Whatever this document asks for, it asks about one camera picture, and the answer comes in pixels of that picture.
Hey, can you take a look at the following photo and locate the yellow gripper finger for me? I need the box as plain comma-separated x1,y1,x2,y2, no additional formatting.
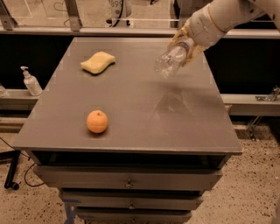
167,25,189,48
183,45,207,66

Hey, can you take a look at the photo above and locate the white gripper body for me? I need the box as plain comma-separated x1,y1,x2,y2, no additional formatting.
187,4,225,48

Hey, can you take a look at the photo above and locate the clear plastic water bottle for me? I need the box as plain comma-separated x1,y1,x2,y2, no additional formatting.
154,40,193,79

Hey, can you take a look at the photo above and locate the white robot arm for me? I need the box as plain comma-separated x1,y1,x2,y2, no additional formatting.
167,0,280,67

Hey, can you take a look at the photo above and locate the white pump dispenser bottle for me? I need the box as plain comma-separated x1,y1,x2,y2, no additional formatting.
20,66,43,96

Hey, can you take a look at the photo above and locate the white machine base behind railing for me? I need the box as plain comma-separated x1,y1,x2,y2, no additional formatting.
106,0,132,27

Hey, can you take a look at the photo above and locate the yellow sponge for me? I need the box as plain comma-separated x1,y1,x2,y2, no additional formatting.
80,52,116,74

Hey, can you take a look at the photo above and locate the grey drawer cabinet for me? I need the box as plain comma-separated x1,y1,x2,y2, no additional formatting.
14,38,242,224

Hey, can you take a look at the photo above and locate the orange fruit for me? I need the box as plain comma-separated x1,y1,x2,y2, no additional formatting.
87,110,109,134

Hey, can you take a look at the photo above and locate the black chair leg with caster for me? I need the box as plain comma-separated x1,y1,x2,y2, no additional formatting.
0,150,20,191

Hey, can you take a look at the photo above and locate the metal bracket on ledge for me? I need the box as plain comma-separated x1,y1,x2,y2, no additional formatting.
255,86,280,102

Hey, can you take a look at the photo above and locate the metal railing frame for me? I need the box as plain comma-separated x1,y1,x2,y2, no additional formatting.
0,0,280,39

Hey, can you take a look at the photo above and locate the black floor cable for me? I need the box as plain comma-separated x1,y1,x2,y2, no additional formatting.
0,136,46,188

